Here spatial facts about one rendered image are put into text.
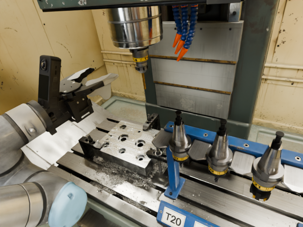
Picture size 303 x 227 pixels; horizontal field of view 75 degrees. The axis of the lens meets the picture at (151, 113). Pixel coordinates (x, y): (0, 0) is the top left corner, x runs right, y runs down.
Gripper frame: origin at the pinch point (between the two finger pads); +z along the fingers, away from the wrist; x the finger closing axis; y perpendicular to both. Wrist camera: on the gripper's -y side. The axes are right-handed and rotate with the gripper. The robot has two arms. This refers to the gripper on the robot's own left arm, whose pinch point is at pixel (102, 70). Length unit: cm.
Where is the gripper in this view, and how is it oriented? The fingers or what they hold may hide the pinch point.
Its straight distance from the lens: 56.6
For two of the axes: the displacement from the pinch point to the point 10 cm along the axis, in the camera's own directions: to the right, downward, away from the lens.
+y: 1.3, 8.0, 5.9
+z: 6.0, -5.4, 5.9
